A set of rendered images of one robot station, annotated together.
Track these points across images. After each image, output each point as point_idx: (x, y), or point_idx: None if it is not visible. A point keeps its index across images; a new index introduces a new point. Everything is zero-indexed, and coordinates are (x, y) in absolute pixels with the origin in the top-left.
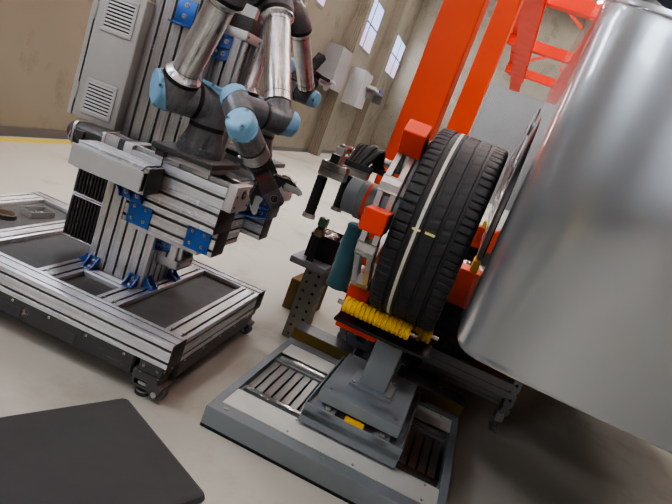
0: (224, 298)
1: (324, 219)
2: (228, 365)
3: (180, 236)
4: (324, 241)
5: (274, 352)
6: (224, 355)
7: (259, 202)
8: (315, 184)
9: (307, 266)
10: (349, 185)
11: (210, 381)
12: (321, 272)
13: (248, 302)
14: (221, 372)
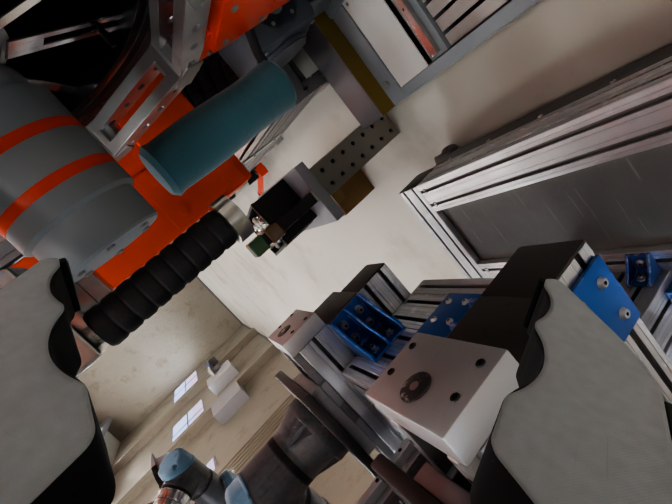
0: (487, 191)
1: (253, 249)
2: (537, 69)
3: (634, 342)
4: (274, 219)
5: (442, 65)
6: (526, 100)
7: (546, 397)
8: (141, 312)
9: (320, 189)
10: (73, 263)
11: (617, 18)
12: (302, 167)
13: (444, 172)
14: (568, 48)
